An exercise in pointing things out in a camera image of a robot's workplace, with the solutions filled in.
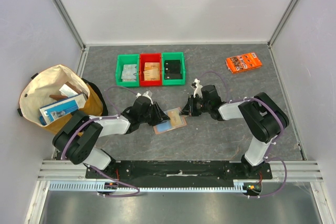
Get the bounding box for red plastic bin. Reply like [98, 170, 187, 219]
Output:
[139, 53, 162, 87]

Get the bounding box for blue book in bag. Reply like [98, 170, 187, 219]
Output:
[39, 93, 87, 126]

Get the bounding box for black cards in green bin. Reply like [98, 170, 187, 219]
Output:
[164, 60, 182, 80]

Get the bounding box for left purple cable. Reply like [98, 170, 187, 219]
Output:
[60, 86, 142, 198]

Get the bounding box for beige cards in red bin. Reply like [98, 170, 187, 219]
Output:
[143, 62, 160, 81]

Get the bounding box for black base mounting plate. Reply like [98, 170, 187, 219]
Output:
[85, 159, 274, 187]

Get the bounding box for green plastic bin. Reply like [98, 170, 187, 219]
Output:
[161, 52, 186, 86]
[115, 54, 140, 87]

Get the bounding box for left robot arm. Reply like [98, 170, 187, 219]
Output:
[53, 95, 170, 178]

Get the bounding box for right green plastic bin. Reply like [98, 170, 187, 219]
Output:
[161, 52, 186, 86]

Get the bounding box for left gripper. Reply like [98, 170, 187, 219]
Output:
[139, 101, 170, 126]

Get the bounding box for brown item in bag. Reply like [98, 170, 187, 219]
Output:
[49, 82, 82, 101]

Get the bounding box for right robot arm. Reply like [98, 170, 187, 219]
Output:
[180, 84, 289, 179]

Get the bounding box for cream and tan tote bag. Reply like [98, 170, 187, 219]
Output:
[18, 65, 108, 134]

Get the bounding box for grey cards in green bin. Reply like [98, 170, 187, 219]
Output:
[121, 64, 138, 82]

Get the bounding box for tan leather card holder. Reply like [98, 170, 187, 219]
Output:
[153, 107, 187, 135]

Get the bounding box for orange screw box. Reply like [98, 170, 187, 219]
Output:
[225, 52, 263, 74]

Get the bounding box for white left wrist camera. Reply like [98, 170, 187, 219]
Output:
[136, 90, 153, 104]

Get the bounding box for left green plastic bin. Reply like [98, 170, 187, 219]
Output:
[115, 54, 140, 87]

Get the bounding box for white packet in bag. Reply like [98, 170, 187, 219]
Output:
[59, 84, 78, 97]

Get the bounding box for beige credit card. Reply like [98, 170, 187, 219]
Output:
[167, 108, 184, 127]

